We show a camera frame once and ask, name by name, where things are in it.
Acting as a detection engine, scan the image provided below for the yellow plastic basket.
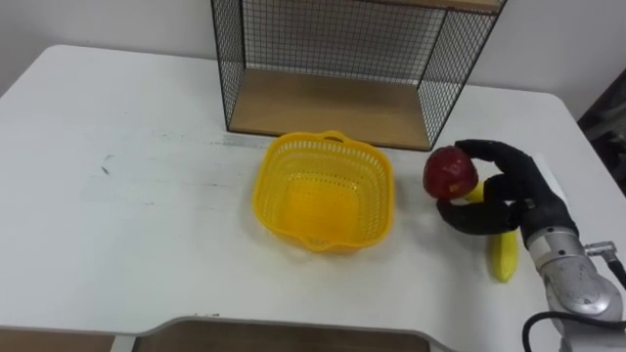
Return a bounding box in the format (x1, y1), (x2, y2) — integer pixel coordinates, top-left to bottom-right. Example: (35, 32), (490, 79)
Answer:
(251, 129), (396, 254)

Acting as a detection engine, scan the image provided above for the white desk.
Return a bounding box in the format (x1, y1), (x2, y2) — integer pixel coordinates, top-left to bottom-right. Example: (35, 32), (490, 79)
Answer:
(0, 44), (626, 352)

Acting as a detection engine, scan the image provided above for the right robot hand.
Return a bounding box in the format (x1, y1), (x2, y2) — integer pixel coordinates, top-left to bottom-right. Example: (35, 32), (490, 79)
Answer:
(435, 139), (580, 248)

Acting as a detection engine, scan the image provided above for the black wire mesh shelf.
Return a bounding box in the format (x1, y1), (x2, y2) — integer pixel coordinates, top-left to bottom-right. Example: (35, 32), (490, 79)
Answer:
(210, 0), (509, 153)

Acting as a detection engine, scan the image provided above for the red apple soft toy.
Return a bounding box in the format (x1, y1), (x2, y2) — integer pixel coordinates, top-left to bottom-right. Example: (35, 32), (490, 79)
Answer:
(423, 145), (480, 201)

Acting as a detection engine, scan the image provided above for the yellow banana soft toy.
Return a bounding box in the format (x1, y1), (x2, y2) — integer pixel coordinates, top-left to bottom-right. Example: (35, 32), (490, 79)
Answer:
(463, 181), (519, 284)

